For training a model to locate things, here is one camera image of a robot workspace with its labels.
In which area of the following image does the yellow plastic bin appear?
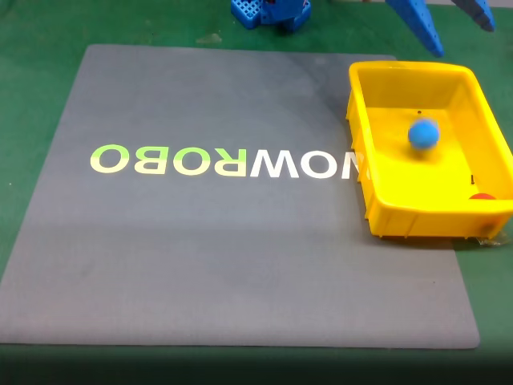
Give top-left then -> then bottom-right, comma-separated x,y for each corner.
345,60 -> 513,239

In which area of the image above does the clear plastic wrap scrap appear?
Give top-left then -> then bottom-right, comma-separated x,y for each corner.
475,231 -> 511,248

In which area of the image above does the grey mat with NOWROBO print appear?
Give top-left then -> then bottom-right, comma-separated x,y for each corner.
0,43 -> 481,350

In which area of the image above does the blue ball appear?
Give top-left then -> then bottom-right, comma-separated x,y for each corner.
407,117 -> 441,152

